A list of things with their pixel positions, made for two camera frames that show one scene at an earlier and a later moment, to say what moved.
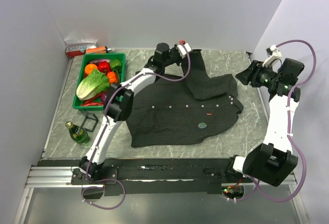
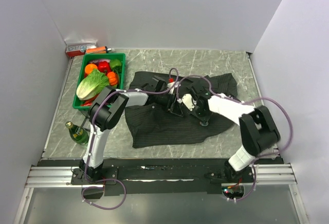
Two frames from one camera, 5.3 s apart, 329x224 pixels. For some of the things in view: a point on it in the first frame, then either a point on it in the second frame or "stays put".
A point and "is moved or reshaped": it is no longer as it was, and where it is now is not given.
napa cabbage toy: x=93 y=84 stays put
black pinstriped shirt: x=185 y=110 is moved or reshaped
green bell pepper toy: x=115 y=64 stays put
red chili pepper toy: x=90 y=102 stays put
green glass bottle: x=78 y=134 stays put
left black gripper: x=175 y=49 -> x=172 y=106
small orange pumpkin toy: x=112 y=77 stays put
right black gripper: x=252 y=74 -> x=204 y=119
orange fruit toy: x=89 y=67 stays put
